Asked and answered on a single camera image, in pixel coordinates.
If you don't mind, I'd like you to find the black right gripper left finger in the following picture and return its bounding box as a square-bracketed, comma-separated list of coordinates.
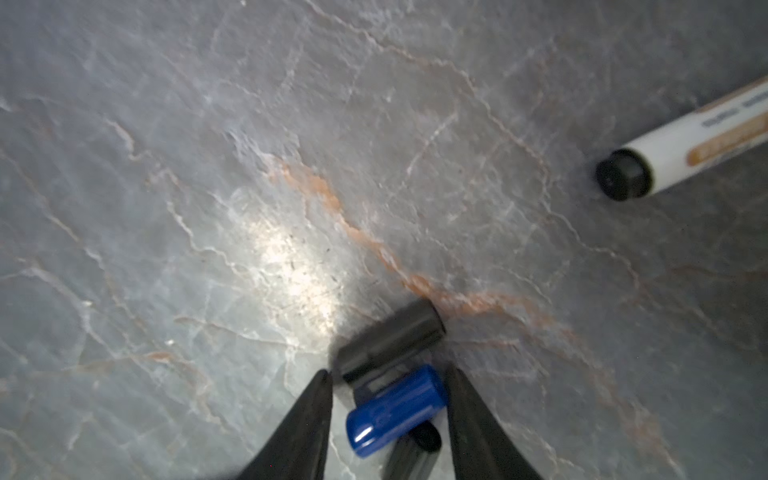
[237, 369, 333, 480]

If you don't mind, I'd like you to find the blue pen cap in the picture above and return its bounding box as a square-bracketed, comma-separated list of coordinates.
[346, 365, 448, 458]

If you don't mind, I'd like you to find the black pen cap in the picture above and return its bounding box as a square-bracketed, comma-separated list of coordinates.
[333, 298, 446, 388]
[382, 421, 442, 480]

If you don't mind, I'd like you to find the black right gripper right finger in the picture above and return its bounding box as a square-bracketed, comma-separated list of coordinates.
[445, 365, 542, 480]

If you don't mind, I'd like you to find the black pen cap right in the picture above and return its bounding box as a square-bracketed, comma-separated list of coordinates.
[382, 421, 442, 480]

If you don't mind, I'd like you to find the white whiteboard marker black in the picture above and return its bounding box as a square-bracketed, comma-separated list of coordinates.
[595, 77, 767, 201]

